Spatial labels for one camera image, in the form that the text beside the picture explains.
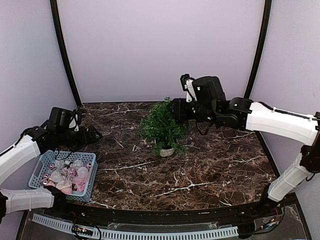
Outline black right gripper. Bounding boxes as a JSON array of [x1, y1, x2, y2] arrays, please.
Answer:
[[167, 97, 218, 124]]

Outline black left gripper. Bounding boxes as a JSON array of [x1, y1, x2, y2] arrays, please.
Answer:
[[56, 125, 103, 153]]

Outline white ball string lights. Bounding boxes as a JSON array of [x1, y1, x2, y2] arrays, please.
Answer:
[[49, 159, 92, 184]]

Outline small green christmas tree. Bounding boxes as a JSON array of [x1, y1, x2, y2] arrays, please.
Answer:
[[138, 97, 189, 157]]

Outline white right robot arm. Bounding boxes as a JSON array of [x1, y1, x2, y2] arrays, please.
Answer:
[[169, 74, 320, 217]]

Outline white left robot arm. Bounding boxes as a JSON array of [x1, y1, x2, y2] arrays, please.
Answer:
[[0, 107, 103, 218]]

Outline pink bauble ornaments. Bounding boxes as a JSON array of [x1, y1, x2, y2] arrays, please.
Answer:
[[41, 161, 94, 194]]

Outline light blue plastic basket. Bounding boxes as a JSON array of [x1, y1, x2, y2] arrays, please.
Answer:
[[28, 150, 98, 203]]

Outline white perforated cable tray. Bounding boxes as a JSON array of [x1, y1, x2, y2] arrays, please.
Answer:
[[31, 214, 239, 240]]

